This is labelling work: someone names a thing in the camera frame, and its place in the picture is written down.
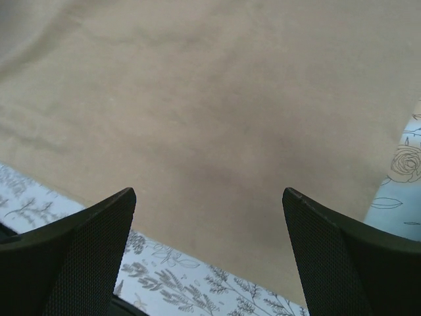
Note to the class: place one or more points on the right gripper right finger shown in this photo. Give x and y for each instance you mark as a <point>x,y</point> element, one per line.
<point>347,267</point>

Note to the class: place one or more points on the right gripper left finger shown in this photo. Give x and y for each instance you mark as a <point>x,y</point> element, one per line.
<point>68,267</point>

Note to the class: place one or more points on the tan t shirt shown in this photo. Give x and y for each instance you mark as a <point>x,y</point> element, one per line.
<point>209,110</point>

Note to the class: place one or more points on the floral table cloth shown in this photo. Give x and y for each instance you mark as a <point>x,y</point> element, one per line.
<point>159,280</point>

